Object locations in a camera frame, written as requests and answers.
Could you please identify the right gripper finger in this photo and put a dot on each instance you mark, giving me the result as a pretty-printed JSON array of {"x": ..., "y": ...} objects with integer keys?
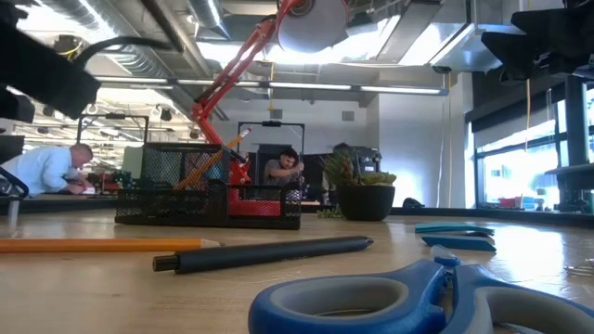
[{"x": 524, "y": 42}]

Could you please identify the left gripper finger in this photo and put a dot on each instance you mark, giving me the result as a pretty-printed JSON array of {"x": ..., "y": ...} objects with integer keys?
[
  {"x": 42, "y": 69},
  {"x": 14, "y": 106}
]

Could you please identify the yellow wooden pencil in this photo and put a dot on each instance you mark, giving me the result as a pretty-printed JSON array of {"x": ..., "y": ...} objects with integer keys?
[
  {"x": 102, "y": 244},
  {"x": 218, "y": 155}
]

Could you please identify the blue sticky note pad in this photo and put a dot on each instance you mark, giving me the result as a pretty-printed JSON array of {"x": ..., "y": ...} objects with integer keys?
[
  {"x": 457, "y": 243},
  {"x": 445, "y": 227}
]

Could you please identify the black click pen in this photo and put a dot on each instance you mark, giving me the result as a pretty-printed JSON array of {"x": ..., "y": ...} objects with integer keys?
[{"x": 260, "y": 254}]

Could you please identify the black mesh desk organizer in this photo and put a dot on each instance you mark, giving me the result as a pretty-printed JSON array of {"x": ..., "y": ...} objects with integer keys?
[{"x": 162, "y": 209}]

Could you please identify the black ceiling sensor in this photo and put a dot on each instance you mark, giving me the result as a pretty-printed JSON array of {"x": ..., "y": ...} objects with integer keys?
[{"x": 67, "y": 45}]

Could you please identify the black monitor screen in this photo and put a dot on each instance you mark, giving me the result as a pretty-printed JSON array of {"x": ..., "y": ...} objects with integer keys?
[{"x": 11, "y": 148}]

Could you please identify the person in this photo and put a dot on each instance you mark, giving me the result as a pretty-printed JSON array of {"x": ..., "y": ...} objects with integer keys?
[
  {"x": 278, "y": 171},
  {"x": 42, "y": 169}
]

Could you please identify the fluorescent tube light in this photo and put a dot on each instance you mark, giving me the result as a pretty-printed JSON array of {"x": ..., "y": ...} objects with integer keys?
[{"x": 399, "y": 89}]

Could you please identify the blue box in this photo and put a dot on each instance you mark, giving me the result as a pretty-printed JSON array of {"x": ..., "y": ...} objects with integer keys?
[{"x": 526, "y": 202}]

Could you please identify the red box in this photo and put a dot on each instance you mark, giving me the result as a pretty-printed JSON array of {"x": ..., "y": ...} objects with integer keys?
[{"x": 507, "y": 203}]

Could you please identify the black dome object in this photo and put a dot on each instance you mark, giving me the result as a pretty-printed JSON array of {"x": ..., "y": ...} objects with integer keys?
[{"x": 412, "y": 203}]

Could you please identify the black cabinet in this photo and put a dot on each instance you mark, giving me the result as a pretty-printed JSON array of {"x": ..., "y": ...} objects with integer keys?
[{"x": 369, "y": 162}]

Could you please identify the succulent in black pot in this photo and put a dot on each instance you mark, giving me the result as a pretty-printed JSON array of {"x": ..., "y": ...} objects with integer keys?
[{"x": 366, "y": 204}]

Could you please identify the black metal frame stand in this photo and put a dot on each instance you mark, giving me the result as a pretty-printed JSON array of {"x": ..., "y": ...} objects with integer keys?
[
  {"x": 125, "y": 116},
  {"x": 271, "y": 124}
]

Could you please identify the black vertical post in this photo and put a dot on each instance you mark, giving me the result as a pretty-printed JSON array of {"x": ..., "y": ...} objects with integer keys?
[{"x": 577, "y": 134}]

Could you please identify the black metal table frame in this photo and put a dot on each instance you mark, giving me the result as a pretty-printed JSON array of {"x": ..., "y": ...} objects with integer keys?
[{"x": 510, "y": 217}]

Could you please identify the grey wall vent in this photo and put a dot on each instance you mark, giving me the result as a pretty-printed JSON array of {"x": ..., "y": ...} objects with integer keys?
[
  {"x": 276, "y": 114},
  {"x": 348, "y": 116}
]

